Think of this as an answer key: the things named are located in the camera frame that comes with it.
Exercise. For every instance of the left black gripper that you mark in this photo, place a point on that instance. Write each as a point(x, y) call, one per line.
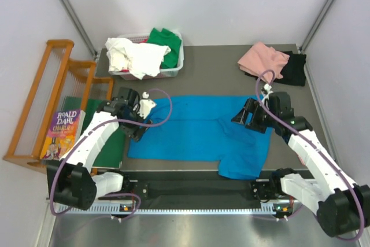
point(136, 131)

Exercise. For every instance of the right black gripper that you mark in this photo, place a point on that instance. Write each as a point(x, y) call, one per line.
point(253, 106)

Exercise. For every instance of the blue t-shirt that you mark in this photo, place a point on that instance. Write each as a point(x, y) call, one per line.
point(199, 128)

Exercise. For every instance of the white t-shirt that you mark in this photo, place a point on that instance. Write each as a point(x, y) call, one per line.
point(140, 59)

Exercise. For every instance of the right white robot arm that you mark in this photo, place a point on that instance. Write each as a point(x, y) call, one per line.
point(339, 204)

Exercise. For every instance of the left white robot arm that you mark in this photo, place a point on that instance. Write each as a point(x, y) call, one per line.
point(69, 179)

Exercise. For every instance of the pink folded t-shirt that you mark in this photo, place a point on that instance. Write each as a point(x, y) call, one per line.
point(260, 58)

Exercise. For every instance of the black folded t-shirt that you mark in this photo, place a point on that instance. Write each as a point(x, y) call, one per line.
point(293, 72)

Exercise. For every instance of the Roald Dahl book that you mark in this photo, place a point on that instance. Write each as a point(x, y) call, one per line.
point(63, 132)

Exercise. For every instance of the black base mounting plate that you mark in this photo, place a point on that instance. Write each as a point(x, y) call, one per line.
point(248, 189)

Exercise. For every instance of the white plastic laundry basket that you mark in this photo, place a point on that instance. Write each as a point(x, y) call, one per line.
point(164, 73)

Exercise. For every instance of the wooden book rack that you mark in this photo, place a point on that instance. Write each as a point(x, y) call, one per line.
point(58, 77)

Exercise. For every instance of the green t-shirt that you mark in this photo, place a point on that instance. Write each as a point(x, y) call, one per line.
point(166, 37)

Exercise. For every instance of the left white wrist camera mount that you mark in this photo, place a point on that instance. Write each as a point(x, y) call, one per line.
point(146, 105)

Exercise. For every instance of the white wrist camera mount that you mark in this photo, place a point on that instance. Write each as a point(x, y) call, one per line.
point(146, 105)
point(266, 91)

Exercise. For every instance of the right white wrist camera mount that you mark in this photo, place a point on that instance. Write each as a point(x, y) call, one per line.
point(266, 91)

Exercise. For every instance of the left aluminium frame post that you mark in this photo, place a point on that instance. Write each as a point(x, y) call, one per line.
point(66, 4)

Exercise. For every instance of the aluminium frame post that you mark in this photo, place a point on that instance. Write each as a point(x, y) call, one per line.
point(323, 13)
point(66, 4)

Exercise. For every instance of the right aluminium frame post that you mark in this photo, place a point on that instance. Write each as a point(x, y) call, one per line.
point(323, 13)

